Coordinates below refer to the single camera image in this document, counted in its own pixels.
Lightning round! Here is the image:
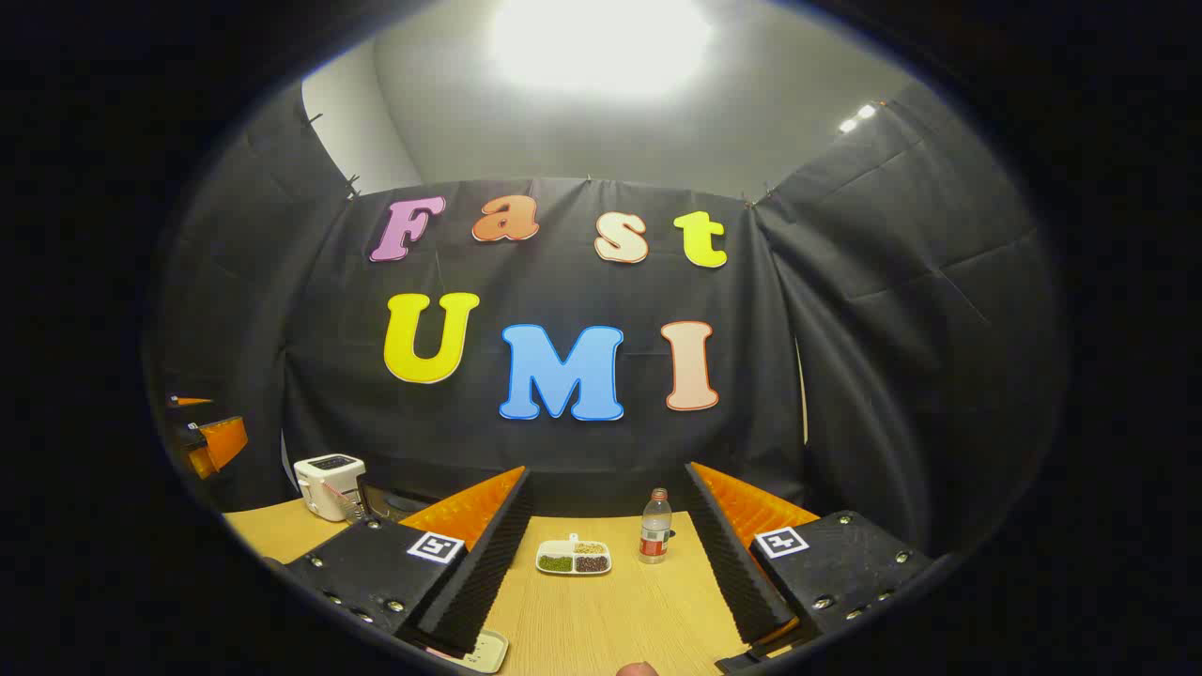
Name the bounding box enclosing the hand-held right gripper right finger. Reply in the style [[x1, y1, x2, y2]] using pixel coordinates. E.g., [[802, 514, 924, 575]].
[[684, 462, 935, 672]]

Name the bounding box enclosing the white food plate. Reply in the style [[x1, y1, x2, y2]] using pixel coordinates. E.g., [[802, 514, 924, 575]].
[[427, 629, 510, 674]]

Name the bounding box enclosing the ceiling light panel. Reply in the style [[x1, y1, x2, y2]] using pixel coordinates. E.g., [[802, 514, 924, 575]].
[[488, 0, 715, 100]]

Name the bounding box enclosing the white toaster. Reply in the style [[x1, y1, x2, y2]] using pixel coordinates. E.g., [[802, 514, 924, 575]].
[[293, 454, 369, 523]]

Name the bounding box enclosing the black backdrop cloth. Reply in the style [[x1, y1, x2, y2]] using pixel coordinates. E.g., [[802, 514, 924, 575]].
[[155, 80, 1067, 564]]

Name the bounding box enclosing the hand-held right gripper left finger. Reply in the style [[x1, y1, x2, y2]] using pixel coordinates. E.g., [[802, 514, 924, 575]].
[[282, 467, 534, 658]]

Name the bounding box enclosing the white divided plate with beans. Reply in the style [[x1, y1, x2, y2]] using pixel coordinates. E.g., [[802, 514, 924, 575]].
[[535, 533, 613, 576]]

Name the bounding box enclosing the clear plastic water bottle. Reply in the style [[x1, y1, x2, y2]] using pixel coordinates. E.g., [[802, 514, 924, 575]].
[[639, 487, 673, 565]]

